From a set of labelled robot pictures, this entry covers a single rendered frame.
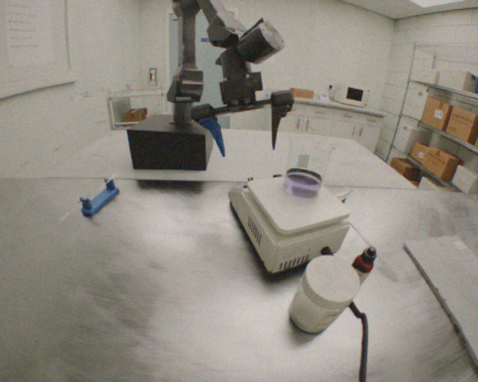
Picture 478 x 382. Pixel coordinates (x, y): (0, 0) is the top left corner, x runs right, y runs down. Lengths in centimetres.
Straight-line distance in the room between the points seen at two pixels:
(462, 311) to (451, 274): 8
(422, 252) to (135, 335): 48
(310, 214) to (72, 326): 34
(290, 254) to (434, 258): 30
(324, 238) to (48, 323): 39
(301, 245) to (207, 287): 13
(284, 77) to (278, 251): 308
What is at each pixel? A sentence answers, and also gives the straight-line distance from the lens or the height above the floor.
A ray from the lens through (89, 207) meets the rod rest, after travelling 47.
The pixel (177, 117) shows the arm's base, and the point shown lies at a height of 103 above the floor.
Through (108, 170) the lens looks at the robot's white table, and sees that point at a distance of 64.
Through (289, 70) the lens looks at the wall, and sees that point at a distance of 326.
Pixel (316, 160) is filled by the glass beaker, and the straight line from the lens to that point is 27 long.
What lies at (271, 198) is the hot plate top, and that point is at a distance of 29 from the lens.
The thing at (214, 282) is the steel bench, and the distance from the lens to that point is 29.
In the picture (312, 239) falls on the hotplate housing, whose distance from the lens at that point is 28.
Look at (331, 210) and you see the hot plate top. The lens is 30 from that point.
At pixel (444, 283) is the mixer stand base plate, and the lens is 44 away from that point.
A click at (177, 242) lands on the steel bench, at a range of 35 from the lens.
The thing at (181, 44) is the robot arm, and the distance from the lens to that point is 62.
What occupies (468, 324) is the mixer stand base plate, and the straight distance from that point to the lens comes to 42.
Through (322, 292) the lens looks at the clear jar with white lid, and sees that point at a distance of 21.
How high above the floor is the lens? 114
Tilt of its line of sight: 32 degrees down
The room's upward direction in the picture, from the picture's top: 3 degrees clockwise
